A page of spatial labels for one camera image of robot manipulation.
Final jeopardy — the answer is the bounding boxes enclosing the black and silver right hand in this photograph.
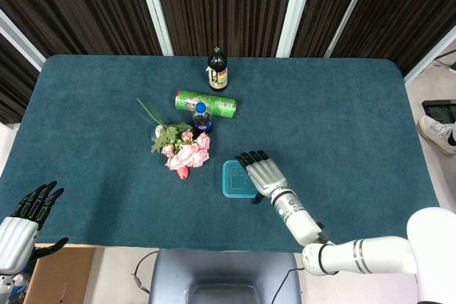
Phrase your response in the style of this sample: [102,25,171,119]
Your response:
[234,150,288,204]

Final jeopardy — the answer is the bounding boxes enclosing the black and silver left hand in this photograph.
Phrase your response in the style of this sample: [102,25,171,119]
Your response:
[0,180,69,273]

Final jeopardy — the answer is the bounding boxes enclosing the blue translucent plastic lid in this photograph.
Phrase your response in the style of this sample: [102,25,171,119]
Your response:
[222,160,261,199]

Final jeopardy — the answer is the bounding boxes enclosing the brown cardboard box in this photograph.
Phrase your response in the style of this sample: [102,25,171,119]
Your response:
[23,245,96,304]

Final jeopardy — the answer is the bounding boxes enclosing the pink artificial rose bouquet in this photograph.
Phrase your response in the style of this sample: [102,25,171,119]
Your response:
[137,98,212,172]

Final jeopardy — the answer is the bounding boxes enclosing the green chips can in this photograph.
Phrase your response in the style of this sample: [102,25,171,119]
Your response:
[174,90,238,120]

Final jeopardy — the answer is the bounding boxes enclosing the cola bottle with blue cap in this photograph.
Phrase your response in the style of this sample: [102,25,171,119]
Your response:
[192,102,214,135]

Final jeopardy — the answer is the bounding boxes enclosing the dark sauce bottle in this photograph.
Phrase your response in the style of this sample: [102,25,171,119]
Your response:
[205,46,229,93]

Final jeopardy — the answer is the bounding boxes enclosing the teal velvet tablecloth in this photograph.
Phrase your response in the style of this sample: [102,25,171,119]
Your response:
[0,54,445,253]

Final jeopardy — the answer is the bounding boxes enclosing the white sneaker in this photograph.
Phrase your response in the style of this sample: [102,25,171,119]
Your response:
[418,115,456,157]

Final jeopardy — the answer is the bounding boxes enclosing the black flat device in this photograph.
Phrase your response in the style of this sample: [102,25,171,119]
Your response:
[421,99,456,124]

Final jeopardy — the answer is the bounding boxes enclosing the black cable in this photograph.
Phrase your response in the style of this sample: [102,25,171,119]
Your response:
[131,249,160,294]
[276,257,304,300]

